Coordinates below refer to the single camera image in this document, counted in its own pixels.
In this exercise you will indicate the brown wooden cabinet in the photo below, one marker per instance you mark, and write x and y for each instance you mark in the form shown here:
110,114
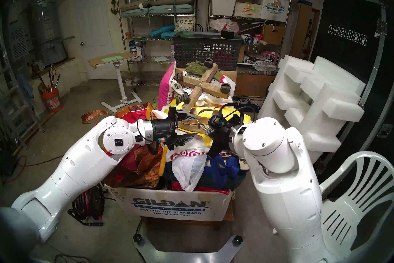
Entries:
303,29

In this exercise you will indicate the white door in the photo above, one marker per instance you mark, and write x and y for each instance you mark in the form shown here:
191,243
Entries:
92,28

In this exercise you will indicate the white storage bin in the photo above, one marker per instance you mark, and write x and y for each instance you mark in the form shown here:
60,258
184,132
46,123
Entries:
223,5

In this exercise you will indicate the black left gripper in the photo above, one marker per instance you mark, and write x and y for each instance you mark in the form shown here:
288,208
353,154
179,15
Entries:
163,130

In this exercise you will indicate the green knit gloves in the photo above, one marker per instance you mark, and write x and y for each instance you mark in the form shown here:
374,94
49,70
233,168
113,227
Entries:
197,68

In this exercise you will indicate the blue cloth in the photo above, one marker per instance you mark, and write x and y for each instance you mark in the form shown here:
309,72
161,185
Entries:
26,86

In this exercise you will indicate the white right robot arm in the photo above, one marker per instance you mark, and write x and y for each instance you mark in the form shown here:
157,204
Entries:
277,173

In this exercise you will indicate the orange bucket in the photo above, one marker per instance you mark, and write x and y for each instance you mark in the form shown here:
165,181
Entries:
52,101

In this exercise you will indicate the white red-target plastic bag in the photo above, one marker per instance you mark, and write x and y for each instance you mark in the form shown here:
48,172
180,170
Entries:
187,173

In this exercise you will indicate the white overbed table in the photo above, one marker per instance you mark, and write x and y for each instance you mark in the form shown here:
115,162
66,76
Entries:
112,58

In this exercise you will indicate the teal foam pads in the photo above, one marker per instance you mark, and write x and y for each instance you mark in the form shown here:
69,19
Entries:
162,32

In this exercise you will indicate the red fabric item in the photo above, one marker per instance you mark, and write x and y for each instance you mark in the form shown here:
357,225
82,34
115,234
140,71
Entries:
209,188

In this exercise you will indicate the HOPE printed pillow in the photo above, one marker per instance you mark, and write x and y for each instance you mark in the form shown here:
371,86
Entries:
184,24

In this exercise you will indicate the pink artificial flowers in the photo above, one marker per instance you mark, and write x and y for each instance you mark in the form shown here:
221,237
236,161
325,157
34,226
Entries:
269,55

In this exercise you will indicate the pink white pillow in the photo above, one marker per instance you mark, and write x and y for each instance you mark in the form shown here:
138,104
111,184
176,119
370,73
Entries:
166,86

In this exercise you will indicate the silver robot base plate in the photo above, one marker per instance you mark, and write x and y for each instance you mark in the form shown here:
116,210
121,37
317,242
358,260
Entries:
187,257

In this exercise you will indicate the white labelled carton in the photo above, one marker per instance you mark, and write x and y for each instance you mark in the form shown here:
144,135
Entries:
247,10

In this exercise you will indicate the dark mesh plastic basket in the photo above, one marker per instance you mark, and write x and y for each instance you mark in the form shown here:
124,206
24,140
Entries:
189,51

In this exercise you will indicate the small black box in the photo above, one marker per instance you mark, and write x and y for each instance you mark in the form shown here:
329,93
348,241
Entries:
228,34

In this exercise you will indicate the grey water heater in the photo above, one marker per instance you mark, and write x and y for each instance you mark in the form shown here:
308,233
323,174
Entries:
48,29

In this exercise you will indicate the blue white appliance box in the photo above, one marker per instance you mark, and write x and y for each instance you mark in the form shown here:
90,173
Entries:
137,51

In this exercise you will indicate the white Gildan carton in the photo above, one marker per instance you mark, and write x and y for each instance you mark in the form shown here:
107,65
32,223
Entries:
275,9

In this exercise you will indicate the black flight case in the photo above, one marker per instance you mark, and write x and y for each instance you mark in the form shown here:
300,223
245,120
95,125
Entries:
341,65

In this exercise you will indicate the brown anchor wall decoration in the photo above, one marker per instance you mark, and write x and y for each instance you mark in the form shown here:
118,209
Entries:
114,8

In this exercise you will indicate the grey furnace unit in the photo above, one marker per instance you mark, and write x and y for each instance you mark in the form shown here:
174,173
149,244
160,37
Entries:
18,42

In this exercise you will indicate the black star knob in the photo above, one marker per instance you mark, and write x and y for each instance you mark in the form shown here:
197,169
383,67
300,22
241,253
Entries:
237,239
137,237

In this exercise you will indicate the white Gildan cardboard box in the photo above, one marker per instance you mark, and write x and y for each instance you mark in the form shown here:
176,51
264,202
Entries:
129,203

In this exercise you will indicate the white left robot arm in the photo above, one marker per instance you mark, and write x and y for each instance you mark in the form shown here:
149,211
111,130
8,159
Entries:
80,163

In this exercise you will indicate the aluminium ladder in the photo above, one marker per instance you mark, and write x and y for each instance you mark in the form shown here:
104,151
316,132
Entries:
34,113

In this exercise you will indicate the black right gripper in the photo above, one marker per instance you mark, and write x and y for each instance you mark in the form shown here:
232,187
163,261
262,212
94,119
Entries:
223,131

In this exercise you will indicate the white red plastic bag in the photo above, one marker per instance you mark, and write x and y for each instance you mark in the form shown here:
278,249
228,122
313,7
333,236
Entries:
224,25

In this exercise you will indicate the white foam packing block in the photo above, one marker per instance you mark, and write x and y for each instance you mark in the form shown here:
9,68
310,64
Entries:
317,99

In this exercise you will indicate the yellow cloth bag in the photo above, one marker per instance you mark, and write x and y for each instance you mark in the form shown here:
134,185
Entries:
245,118

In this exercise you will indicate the mint seat cushion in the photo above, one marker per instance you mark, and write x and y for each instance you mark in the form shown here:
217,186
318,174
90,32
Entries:
169,9

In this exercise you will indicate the red gold patterned bag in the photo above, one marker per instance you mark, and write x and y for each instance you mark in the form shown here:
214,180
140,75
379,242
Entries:
138,167

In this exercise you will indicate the white plastic chair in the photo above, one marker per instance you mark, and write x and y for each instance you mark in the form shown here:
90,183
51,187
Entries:
367,155

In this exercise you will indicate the wooden cross caster dolly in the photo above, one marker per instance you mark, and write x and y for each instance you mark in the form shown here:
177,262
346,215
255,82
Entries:
212,89

